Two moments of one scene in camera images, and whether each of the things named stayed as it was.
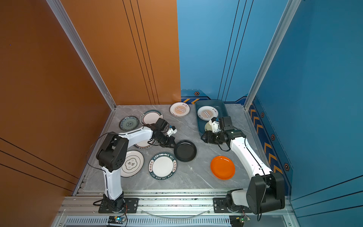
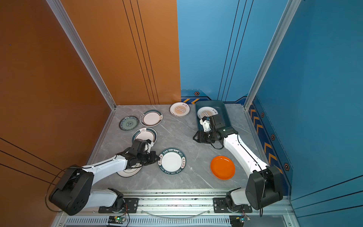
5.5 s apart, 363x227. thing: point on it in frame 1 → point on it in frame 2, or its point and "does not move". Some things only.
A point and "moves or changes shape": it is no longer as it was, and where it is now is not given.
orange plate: x=222 y=167 does not move
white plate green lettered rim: x=162 y=166 moves or changes shape
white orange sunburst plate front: x=206 y=113 does not move
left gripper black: x=170 y=143 → x=152 y=154
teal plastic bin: x=220 y=105 does not move
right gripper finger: x=208 y=136 → x=201 y=136
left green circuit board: x=118 y=219 does not move
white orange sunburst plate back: x=179 y=109 does not move
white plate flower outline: x=133 y=164 does not move
